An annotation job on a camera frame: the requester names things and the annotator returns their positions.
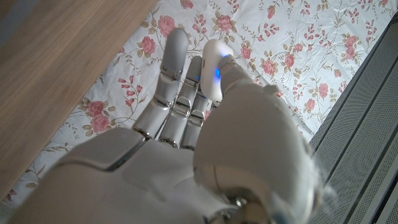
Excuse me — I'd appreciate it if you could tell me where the white AirPods case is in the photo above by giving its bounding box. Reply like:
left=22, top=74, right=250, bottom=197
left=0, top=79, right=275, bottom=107
left=199, top=39, right=234, bottom=103

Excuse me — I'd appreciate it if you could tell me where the floral backdrop cloth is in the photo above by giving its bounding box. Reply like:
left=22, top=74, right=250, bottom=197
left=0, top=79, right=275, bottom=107
left=0, top=0, right=398, bottom=208

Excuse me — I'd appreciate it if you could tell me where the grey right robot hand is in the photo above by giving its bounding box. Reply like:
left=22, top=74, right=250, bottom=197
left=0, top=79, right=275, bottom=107
left=9, top=27, right=323, bottom=224

